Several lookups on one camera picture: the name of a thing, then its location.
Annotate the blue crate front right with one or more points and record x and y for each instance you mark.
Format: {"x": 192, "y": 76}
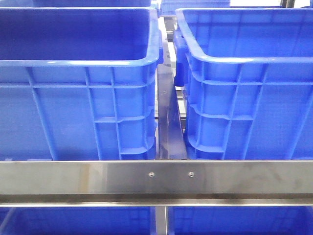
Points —
{"x": 247, "y": 75}

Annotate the blue crate front left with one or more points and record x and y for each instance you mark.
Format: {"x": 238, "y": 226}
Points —
{"x": 78, "y": 83}

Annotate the blue crate rear left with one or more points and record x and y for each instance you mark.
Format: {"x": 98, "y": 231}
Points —
{"x": 95, "y": 3}

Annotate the blue crate lower right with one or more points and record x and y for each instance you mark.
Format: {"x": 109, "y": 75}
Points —
{"x": 232, "y": 220}

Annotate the blue crate lower left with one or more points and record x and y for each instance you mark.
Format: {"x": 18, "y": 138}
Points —
{"x": 79, "y": 221}

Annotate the blue crate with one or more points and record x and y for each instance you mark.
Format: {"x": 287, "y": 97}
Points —
{"x": 79, "y": 221}
{"x": 78, "y": 83}
{"x": 232, "y": 220}
{"x": 95, "y": 3}
{"x": 247, "y": 75}
{"x": 168, "y": 7}

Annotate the steel shelf front rail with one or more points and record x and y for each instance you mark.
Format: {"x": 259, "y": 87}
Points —
{"x": 156, "y": 183}

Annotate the blue crate rear right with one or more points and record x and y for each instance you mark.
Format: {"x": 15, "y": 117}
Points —
{"x": 168, "y": 7}

